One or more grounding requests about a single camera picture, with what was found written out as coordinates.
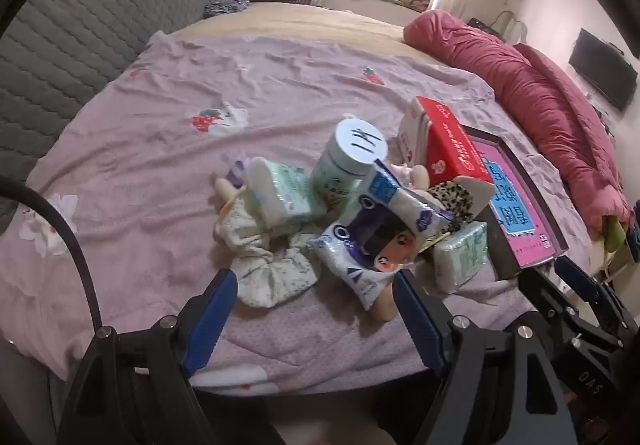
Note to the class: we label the leopard print scrunchie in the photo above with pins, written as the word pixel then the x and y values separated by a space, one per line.
pixel 452 200

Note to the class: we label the pink book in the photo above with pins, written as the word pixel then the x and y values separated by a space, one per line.
pixel 515 195

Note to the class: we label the red tissue pack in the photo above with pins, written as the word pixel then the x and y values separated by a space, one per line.
pixel 450 145

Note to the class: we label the purple printed blanket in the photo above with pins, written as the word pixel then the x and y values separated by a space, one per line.
pixel 150 175

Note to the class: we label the black wall television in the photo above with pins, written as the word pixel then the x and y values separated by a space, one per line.
pixel 602 67

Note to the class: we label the white can with lid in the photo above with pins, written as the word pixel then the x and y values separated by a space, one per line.
pixel 345 160

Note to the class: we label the blue patterned cloth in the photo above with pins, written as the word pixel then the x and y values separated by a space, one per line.
pixel 225 7

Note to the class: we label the green cloth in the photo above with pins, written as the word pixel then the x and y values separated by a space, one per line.
pixel 614 232

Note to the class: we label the small green tissue pack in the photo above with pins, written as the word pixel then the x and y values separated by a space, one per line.
pixel 460 257
pixel 280 187

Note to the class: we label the purple cartoon tissue pack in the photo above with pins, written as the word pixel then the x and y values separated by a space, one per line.
pixel 370 235

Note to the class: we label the beige bed sheet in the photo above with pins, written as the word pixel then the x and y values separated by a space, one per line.
pixel 300 20

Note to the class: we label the grey metal rack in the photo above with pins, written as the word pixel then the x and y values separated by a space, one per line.
pixel 520 27

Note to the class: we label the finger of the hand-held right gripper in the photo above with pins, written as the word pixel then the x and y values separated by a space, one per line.
pixel 542 295
pixel 575 275

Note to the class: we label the white floral scrunchie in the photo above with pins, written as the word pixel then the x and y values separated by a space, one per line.
pixel 270 275

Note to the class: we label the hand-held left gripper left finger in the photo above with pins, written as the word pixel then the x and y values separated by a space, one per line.
pixel 210 320

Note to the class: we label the dark blue clothes pile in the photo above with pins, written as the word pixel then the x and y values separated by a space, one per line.
pixel 634 230

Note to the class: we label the grey quilted headboard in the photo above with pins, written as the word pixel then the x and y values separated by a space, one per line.
pixel 75 25

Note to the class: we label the small doll with purple hair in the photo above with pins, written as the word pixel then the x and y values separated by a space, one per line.
pixel 240 225

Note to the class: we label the pink quilt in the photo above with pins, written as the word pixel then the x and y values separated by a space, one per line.
pixel 525 90

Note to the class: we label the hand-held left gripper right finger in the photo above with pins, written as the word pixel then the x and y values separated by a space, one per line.
pixel 417 325

